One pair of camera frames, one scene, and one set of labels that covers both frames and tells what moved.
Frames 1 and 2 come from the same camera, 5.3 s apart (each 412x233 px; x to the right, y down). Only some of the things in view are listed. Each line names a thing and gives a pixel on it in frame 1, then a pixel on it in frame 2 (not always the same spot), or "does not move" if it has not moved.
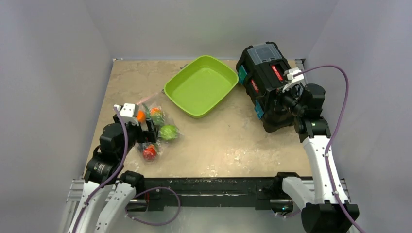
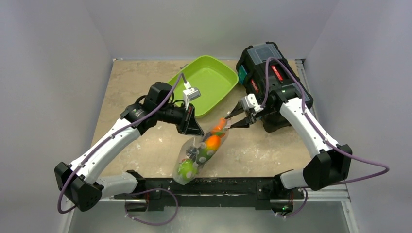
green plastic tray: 199,89 does not move
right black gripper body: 286,99 -> 250,114
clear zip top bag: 163,122 -> 197,151
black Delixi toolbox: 261,70 does not move
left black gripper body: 136,134 -> 182,125
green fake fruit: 169,132 -> 187,169
